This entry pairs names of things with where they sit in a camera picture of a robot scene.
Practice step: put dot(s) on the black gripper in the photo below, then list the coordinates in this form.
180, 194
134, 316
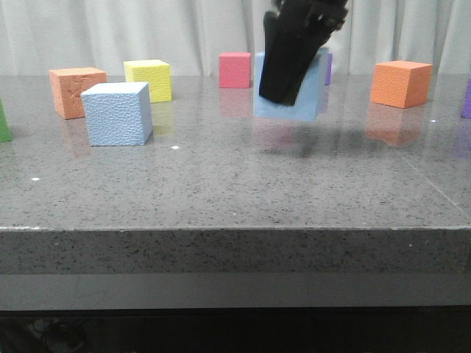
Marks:
294, 33

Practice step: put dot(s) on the light blue foam block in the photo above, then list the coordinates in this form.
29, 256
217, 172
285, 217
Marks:
309, 98
118, 114

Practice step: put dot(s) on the purple foam block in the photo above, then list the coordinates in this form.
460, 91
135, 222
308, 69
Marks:
328, 72

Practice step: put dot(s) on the red foam block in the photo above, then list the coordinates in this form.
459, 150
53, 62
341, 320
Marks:
234, 69

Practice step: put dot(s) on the right orange foam block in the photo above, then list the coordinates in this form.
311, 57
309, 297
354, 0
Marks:
400, 83

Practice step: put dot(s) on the orange foam block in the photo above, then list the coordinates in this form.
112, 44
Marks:
400, 83
67, 85

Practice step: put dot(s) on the yellow foam block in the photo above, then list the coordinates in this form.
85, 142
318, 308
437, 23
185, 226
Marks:
156, 73

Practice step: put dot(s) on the purple block at right edge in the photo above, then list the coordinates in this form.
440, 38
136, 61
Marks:
466, 106

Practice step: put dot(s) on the left orange foam block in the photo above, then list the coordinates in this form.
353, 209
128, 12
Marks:
67, 85

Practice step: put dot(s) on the white curtain backdrop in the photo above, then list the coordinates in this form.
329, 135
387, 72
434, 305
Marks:
37, 36

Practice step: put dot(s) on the green foam block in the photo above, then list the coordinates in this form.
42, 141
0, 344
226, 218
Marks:
5, 133

